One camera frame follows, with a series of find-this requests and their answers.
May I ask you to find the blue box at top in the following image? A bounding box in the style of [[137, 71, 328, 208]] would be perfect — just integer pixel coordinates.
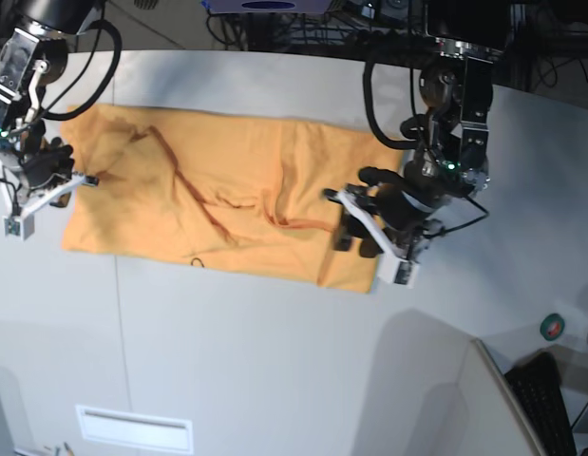
[[200, 0, 345, 14]]

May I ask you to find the black keyboard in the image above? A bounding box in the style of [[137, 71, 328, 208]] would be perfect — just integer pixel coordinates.
[[504, 351, 577, 455]]

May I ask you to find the yellow t-shirt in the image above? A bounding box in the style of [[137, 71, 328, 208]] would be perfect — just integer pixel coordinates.
[[61, 104, 403, 293]]

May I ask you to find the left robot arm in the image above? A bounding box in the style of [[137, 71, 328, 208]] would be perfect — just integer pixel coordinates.
[[0, 1, 498, 286]]

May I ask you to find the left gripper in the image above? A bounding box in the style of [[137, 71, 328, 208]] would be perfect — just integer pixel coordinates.
[[321, 142, 492, 289]]

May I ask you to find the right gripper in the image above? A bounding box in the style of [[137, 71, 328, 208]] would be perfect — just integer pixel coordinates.
[[0, 118, 101, 242]]

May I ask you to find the white label plate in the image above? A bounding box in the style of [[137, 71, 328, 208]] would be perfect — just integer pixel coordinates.
[[75, 405, 195, 455]]

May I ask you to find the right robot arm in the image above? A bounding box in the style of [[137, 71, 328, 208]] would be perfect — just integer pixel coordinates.
[[0, 1, 123, 216]]

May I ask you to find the green tape roll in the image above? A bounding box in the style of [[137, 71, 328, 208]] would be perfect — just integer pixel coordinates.
[[540, 313, 565, 342]]

